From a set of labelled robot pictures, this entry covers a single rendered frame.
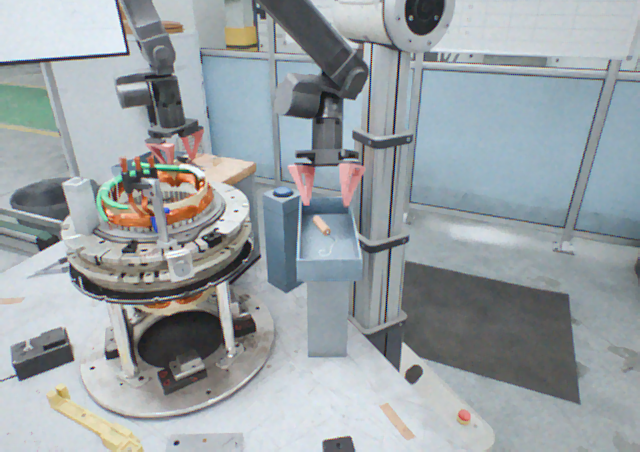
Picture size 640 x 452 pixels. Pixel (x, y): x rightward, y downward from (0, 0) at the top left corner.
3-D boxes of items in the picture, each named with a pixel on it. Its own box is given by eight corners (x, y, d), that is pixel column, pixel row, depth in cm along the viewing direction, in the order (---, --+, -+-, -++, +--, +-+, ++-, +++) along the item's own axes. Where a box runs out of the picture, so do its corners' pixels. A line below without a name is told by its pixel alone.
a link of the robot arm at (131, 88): (170, 45, 91) (160, 41, 98) (109, 51, 86) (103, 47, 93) (181, 104, 97) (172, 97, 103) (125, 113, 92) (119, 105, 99)
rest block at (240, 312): (230, 324, 95) (228, 305, 93) (224, 309, 100) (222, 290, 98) (250, 318, 97) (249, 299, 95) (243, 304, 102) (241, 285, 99)
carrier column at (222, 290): (221, 359, 89) (209, 271, 80) (228, 350, 91) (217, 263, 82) (232, 362, 88) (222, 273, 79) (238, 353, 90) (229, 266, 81)
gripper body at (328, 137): (343, 159, 76) (344, 115, 76) (293, 160, 81) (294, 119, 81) (359, 162, 82) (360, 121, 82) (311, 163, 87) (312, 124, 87)
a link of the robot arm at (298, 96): (371, 72, 75) (345, 51, 80) (316, 58, 68) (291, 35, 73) (341, 134, 81) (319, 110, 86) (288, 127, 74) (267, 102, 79)
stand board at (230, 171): (141, 184, 107) (140, 175, 106) (194, 159, 123) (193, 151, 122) (210, 199, 100) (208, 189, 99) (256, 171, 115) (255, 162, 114)
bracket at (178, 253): (169, 276, 72) (164, 249, 70) (192, 271, 73) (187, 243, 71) (171, 283, 70) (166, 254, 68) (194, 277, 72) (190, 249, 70)
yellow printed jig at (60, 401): (46, 409, 81) (41, 396, 79) (65, 395, 84) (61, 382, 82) (130, 467, 72) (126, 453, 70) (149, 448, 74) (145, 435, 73)
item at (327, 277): (356, 385, 86) (362, 259, 73) (300, 386, 86) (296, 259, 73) (347, 303, 108) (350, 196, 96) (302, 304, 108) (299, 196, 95)
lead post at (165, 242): (169, 251, 70) (157, 181, 65) (157, 247, 71) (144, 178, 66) (177, 245, 71) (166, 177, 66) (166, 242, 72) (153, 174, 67)
